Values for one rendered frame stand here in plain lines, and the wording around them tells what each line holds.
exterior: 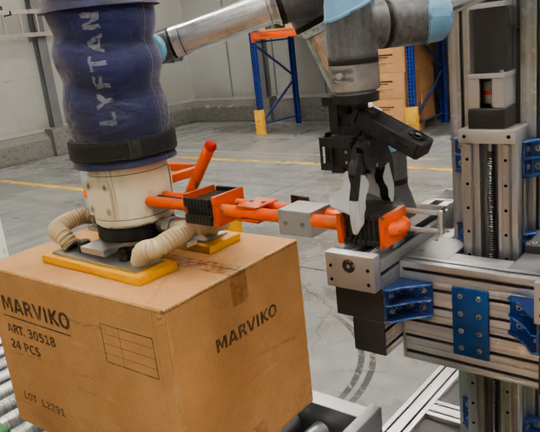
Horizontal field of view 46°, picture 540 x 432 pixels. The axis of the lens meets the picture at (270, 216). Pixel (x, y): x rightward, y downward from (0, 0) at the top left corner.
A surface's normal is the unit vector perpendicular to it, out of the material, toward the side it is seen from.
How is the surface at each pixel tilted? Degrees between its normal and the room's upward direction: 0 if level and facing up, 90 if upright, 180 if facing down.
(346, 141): 90
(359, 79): 90
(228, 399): 90
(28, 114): 90
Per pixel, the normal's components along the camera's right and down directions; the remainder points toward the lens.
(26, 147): 0.77, 0.09
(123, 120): 0.24, 0.13
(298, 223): -0.63, 0.28
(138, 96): 0.58, -0.06
